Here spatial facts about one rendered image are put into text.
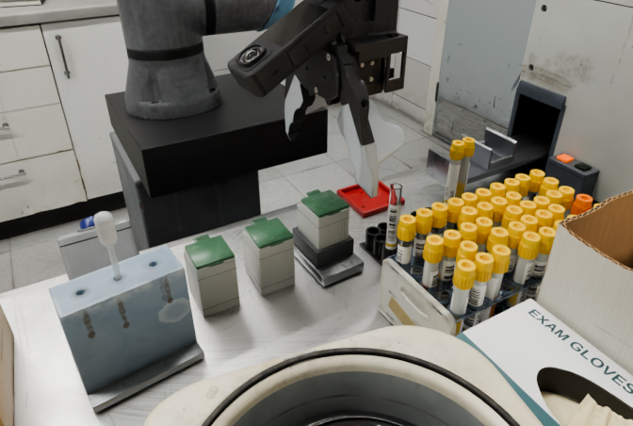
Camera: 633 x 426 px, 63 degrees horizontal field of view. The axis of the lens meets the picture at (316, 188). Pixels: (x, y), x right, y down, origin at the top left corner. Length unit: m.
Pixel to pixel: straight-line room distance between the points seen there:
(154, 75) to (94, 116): 1.39
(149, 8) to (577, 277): 0.63
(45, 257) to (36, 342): 1.69
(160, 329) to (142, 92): 0.43
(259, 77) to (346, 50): 0.08
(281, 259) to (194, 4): 0.41
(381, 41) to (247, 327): 0.30
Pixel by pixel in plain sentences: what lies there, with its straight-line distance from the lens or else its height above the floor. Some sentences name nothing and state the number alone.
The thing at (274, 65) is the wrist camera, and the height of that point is 1.12.
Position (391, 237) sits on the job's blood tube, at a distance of 0.58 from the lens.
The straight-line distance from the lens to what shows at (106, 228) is 0.42.
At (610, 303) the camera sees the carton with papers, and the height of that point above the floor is 0.99.
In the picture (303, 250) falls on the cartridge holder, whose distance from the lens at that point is 0.59.
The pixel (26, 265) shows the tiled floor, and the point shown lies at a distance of 2.25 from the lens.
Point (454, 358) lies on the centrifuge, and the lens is 0.37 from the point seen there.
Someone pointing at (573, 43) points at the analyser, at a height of 1.07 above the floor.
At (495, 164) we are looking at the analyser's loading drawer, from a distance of 0.75.
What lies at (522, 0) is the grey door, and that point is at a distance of 2.48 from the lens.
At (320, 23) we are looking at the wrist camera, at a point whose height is 1.15.
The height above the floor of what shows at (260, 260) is 0.92.
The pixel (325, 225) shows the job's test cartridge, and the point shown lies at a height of 0.94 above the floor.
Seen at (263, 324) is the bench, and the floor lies 0.88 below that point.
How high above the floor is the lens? 1.26
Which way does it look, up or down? 31 degrees down
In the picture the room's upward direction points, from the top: straight up
